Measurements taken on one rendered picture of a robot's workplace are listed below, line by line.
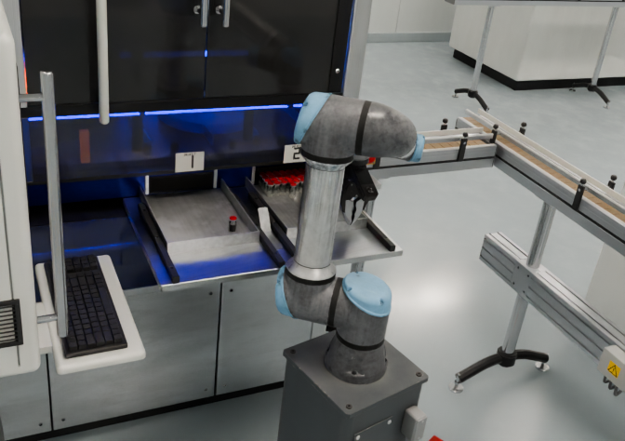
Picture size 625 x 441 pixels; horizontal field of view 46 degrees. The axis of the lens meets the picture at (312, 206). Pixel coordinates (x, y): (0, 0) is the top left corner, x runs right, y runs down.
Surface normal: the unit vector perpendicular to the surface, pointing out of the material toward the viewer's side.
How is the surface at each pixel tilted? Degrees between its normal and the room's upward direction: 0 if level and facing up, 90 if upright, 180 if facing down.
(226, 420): 0
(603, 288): 90
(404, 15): 90
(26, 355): 90
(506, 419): 0
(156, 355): 90
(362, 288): 7
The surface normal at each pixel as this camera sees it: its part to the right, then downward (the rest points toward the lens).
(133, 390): 0.40, 0.47
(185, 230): 0.11, -0.88
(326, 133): -0.22, 0.36
